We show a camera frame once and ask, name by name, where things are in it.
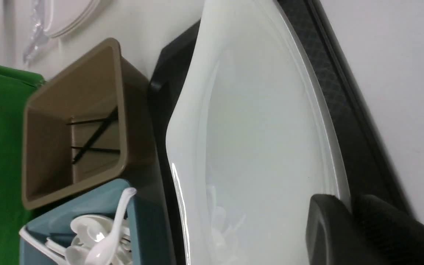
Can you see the white spoon over bin edge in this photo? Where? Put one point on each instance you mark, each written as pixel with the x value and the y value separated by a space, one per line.
pixel 103 252

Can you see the teal plastic bin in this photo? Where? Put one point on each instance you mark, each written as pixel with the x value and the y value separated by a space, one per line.
pixel 146 221

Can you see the black chopstick in brown bin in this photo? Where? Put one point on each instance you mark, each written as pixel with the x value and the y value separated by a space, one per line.
pixel 113 116

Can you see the white spoon leaning back left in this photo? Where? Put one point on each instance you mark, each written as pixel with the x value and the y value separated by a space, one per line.
pixel 33 252

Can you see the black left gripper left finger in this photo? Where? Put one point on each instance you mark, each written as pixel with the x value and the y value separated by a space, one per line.
pixel 333 237

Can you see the clear plastic wrap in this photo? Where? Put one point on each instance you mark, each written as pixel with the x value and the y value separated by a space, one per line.
pixel 39 44

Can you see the brown plastic bin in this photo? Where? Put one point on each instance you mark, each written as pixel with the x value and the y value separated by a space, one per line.
pixel 68 109

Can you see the black serving tray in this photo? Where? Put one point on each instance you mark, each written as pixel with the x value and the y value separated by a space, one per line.
pixel 365 161

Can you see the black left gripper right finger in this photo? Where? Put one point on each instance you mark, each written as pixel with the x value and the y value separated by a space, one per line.
pixel 398 237

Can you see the large white square plate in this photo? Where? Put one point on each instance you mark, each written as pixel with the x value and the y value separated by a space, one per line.
pixel 250 140

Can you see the green cloth backdrop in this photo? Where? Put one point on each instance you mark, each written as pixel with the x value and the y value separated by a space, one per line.
pixel 16 86

